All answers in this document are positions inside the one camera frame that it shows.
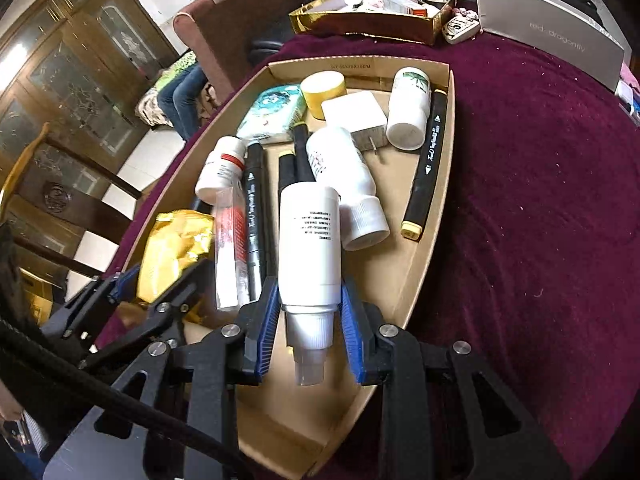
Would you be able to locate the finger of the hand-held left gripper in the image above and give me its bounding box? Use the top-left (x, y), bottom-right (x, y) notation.
top-left (40, 265), bottom-right (142, 341)
top-left (80, 270), bottom-right (202, 368)

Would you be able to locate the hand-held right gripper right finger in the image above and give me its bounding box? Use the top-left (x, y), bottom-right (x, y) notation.
top-left (340, 276), bottom-right (573, 480)

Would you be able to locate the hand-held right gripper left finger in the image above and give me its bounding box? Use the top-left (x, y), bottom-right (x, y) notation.
top-left (42, 277), bottom-right (281, 480)

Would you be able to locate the gold snack packet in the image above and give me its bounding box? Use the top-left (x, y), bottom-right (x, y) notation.
top-left (136, 209), bottom-right (216, 306)

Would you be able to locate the clear plastic tube package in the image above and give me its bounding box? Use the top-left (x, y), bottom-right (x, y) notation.
top-left (214, 187), bottom-right (251, 311)

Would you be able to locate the shallow cardboard box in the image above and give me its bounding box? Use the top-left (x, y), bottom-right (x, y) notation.
top-left (95, 59), bottom-right (456, 480)

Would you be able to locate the white spray bottle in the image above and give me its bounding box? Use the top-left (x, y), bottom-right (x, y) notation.
top-left (277, 183), bottom-right (343, 387)

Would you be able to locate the black marker grey cap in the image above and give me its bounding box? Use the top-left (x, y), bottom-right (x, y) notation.
top-left (242, 142), bottom-right (271, 306)

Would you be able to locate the white bottle red label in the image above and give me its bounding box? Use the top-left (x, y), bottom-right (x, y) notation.
top-left (194, 136), bottom-right (247, 201)

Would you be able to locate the black marker olive cap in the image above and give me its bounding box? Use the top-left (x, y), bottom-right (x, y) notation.
top-left (277, 154), bottom-right (301, 191)

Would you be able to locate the white bottle ribbed cap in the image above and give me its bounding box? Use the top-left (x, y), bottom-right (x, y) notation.
top-left (306, 126), bottom-right (391, 252)

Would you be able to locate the black marker cream cap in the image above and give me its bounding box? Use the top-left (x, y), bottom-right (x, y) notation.
top-left (400, 89), bottom-right (448, 241)

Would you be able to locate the black marker yellow cap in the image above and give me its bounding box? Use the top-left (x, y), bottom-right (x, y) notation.
top-left (292, 121), bottom-right (316, 183)

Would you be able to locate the teal printed tissue packet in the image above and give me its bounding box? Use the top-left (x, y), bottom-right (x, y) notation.
top-left (236, 85), bottom-right (307, 146)

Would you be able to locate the white charger adapter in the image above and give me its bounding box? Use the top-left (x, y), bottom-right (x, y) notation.
top-left (320, 91), bottom-right (390, 153)

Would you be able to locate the white bottle green leaf label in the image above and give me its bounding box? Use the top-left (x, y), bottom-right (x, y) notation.
top-left (386, 67), bottom-right (432, 151)

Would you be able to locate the yellow jar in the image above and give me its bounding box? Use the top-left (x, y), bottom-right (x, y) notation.
top-left (300, 71), bottom-right (347, 121)

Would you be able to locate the person's left forearm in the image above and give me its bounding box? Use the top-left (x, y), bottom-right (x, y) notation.
top-left (0, 377), bottom-right (25, 423)

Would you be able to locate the dark wooden chair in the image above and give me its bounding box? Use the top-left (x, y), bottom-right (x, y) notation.
top-left (0, 122), bottom-right (146, 281)

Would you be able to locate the patterned blanket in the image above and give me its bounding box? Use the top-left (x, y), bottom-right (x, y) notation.
top-left (137, 52), bottom-right (201, 128)

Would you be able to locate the wooden glass-door cabinet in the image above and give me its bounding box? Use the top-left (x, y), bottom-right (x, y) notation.
top-left (0, 0), bottom-right (181, 291)

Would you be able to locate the maroon armchair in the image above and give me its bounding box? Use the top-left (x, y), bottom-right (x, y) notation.
top-left (172, 0), bottom-right (308, 103)

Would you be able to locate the gold box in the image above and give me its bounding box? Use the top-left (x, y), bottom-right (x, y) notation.
top-left (288, 0), bottom-right (460, 46)

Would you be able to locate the grey shoe box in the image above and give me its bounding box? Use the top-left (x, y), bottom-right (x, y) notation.
top-left (472, 0), bottom-right (632, 93)

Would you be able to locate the black braided cable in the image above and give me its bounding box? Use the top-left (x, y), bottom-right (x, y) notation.
top-left (0, 317), bottom-right (251, 480)

